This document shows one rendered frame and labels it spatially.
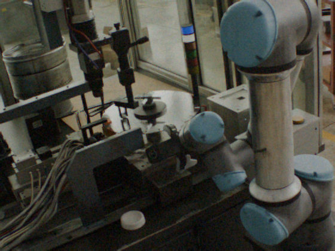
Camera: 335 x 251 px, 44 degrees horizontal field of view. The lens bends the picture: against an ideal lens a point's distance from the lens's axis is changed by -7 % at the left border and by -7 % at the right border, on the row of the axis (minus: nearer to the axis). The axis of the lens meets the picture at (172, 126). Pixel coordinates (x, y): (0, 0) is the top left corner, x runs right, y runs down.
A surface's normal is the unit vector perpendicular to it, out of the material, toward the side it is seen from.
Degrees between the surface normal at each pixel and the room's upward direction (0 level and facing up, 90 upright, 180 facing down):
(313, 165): 8
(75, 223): 0
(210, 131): 56
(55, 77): 90
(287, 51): 88
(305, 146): 90
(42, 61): 90
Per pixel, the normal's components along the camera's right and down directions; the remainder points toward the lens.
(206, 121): 0.21, -0.18
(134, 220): -0.14, -0.89
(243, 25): -0.76, 0.26
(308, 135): 0.51, 0.32
